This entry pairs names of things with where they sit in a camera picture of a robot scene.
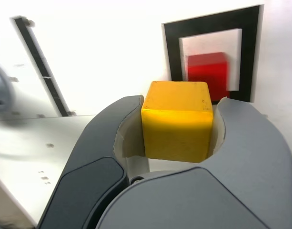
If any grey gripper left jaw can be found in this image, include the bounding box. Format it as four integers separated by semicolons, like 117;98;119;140
37;94;151;229

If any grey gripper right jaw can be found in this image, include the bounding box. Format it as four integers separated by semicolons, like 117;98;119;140
95;96;292;229

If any yellow cube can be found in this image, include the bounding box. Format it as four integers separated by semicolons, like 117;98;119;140
141;81;214;164

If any red cube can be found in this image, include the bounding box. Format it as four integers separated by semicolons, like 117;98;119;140
185;52;230;104

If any black tape square outline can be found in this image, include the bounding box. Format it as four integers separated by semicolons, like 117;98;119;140
161;4;261;103

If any black tape strip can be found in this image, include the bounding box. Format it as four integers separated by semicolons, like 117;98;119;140
13;17;71;117

